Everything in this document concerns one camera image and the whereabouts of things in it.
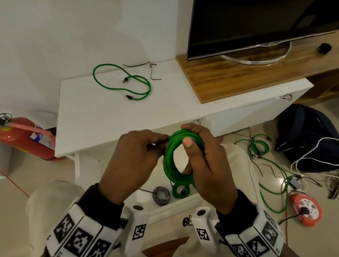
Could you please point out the person's left hand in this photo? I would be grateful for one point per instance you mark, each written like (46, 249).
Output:
(127, 169)

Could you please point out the person's right hand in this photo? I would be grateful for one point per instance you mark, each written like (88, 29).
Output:
(211, 172)

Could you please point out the person's left thumb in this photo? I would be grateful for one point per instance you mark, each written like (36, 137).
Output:
(157, 153)

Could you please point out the person's right thumb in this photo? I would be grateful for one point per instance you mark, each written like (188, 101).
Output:
(191, 152)

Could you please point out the person's left forearm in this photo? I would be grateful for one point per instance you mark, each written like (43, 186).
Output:
(98, 206)

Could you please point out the person's right forearm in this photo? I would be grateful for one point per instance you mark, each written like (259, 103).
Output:
(238, 214)

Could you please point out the person's right leg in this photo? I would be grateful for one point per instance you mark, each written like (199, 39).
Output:
(241, 169)

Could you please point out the person's leg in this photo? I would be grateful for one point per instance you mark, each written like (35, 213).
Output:
(241, 169)
(50, 201)

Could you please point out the white drawer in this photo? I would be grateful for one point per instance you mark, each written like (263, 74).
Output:
(174, 205)

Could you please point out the white cabinet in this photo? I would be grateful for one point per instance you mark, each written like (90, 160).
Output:
(106, 116)

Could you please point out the long black twist tie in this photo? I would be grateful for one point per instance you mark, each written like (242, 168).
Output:
(151, 71)

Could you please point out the wooden cabinet top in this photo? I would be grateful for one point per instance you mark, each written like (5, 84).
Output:
(225, 76)

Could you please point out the grey power adapter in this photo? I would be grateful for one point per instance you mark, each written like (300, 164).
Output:
(295, 183)

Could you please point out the right wristband with markers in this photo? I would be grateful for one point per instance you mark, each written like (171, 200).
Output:
(259, 238)

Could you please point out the wristband with markers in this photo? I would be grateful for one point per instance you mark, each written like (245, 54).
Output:
(79, 235)
(259, 238)

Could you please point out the silver curved television stand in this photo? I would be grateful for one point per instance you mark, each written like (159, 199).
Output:
(254, 60)

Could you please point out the left wristband with markers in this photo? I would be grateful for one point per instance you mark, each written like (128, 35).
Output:
(79, 235)

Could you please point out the dark blue backpack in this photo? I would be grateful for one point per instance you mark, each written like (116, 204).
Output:
(304, 132)

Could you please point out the person's left leg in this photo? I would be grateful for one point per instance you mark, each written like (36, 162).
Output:
(50, 201)

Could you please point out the red fire extinguisher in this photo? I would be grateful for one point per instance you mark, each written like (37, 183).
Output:
(18, 136)

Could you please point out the black flat screen television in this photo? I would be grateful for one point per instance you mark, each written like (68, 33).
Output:
(251, 23)

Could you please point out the small black round object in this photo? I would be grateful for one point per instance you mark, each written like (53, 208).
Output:
(324, 48)

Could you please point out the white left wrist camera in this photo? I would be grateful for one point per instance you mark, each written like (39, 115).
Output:
(137, 225)

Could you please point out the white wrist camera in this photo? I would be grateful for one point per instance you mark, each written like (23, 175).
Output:
(137, 225)
(202, 227)

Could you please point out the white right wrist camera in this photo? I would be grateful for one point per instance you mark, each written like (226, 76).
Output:
(202, 227)

